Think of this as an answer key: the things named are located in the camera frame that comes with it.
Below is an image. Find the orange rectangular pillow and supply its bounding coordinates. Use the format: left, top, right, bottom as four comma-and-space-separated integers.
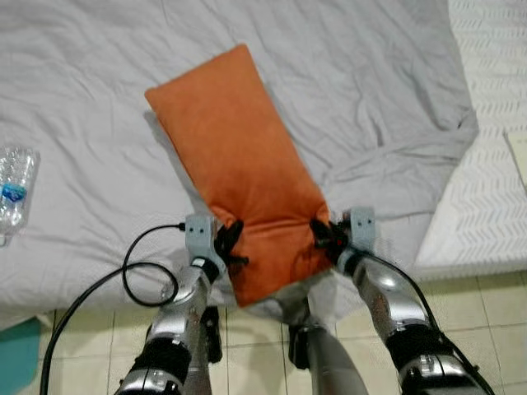
145, 44, 334, 308

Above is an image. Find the glossy city photo magazine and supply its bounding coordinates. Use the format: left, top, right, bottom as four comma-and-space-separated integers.
504, 129, 527, 188

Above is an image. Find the silver robot right leg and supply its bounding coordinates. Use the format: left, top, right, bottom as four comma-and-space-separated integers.
287, 296, 367, 395

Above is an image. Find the white quilted mattress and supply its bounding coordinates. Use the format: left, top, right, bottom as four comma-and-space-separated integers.
412, 0, 527, 281

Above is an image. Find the clear plastic water bottle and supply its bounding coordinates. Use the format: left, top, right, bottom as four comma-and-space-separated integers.
0, 146, 40, 246

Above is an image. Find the grey crumpled duvet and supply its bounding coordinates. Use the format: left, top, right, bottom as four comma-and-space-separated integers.
0, 0, 480, 330

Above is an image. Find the teal floor mat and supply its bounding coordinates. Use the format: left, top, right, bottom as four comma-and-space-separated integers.
0, 317, 42, 395

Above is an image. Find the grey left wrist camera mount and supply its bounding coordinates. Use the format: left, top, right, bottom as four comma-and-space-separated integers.
184, 212, 217, 260

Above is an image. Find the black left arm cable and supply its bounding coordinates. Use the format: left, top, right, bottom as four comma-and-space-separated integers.
40, 222, 189, 395

